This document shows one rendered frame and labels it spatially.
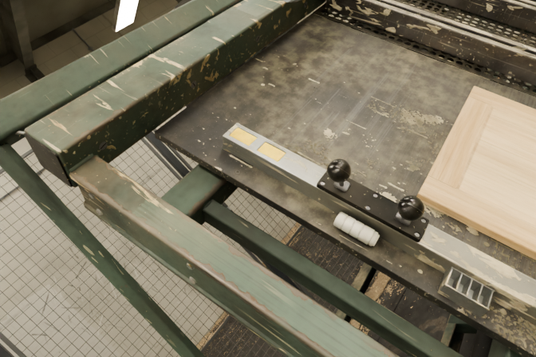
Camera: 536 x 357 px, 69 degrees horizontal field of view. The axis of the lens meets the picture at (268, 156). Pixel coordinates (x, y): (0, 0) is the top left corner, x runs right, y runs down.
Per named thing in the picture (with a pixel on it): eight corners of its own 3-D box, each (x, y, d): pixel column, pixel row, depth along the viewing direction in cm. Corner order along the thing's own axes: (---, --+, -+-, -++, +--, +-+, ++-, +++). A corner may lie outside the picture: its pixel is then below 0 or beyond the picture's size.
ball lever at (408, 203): (407, 233, 67) (419, 224, 55) (388, 222, 69) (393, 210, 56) (418, 215, 68) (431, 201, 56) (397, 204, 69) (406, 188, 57)
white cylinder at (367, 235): (331, 228, 71) (371, 251, 68) (334, 218, 69) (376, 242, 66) (338, 217, 73) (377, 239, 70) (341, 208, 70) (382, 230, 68)
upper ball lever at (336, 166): (346, 200, 71) (343, 183, 59) (328, 190, 73) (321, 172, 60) (356, 182, 72) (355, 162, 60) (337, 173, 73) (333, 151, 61)
